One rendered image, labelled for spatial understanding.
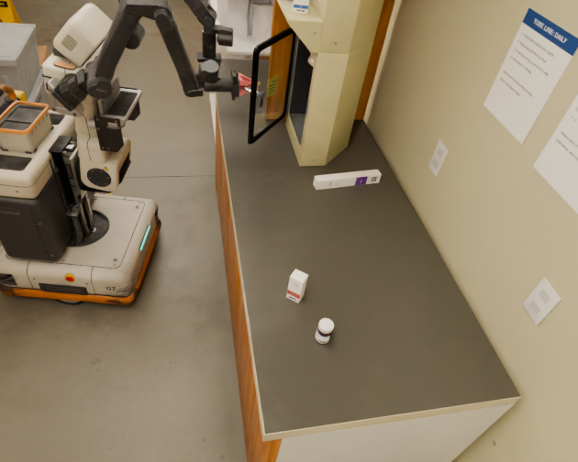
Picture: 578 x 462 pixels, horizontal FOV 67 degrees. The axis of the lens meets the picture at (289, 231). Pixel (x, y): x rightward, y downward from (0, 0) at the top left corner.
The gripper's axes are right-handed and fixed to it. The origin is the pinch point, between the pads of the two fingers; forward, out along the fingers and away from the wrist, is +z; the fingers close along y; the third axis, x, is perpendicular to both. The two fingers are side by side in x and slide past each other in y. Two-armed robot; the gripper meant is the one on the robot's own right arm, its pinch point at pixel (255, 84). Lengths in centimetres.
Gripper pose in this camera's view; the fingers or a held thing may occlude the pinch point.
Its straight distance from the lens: 180.7
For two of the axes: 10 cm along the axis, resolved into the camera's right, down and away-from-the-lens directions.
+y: 1.1, -7.1, -7.0
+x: -1.9, -7.0, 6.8
